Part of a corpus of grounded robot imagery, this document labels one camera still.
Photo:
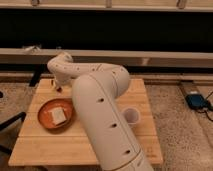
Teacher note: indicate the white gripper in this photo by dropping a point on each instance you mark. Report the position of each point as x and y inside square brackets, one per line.
[59, 83]

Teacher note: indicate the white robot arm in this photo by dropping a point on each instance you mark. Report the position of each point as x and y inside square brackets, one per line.
[95, 88]

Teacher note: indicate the black table leg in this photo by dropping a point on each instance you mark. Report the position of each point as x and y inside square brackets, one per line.
[36, 76]

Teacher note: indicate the white sponge block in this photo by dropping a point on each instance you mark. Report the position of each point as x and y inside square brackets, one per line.
[58, 115]

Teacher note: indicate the orange round plate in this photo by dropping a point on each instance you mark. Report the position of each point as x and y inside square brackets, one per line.
[44, 114]

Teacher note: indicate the black chair leg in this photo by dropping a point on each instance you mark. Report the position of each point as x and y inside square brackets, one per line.
[7, 123]

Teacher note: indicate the blue box on floor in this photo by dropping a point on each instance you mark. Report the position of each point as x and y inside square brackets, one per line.
[196, 101]

